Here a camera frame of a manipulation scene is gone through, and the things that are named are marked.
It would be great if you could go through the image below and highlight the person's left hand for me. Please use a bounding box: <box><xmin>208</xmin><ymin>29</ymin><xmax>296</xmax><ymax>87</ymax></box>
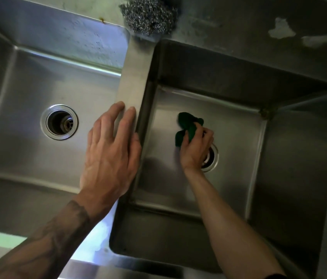
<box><xmin>78</xmin><ymin>101</ymin><xmax>142</xmax><ymax>219</ymax></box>

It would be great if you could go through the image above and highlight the person's right hand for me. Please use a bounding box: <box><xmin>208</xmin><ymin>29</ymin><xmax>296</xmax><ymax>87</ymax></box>
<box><xmin>179</xmin><ymin>122</ymin><xmax>215</xmax><ymax>175</ymax></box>

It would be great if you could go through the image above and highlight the green scouring cloth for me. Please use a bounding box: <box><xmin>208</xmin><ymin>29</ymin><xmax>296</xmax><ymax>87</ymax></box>
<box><xmin>175</xmin><ymin>112</ymin><xmax>205</xmax><ymax>148</ymax></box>

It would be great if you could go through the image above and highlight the stainless steel sink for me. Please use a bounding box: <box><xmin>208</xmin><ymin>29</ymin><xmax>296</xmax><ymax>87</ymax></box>
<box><xmin>110</xmin><ymin>0</ymin><xmax>327</xmax><ymax>279</ymax></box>
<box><xmin>0</xmin><ymin>0</ymin><xmax>155</xmax><ymax>279</ymax></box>

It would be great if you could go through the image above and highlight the person's right forearm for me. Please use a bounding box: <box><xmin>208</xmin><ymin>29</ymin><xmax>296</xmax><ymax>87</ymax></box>
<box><xmin>184</xmin><ymin>168</ymin><xmax>286</xmax><ymax>279</ymax></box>

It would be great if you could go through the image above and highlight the grey steel wool scourer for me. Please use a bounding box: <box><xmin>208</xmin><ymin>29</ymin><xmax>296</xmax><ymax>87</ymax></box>
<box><xmin>119</xmin><ymin>0</ymin><xmax>179</xmax><ymax>36</ymax></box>

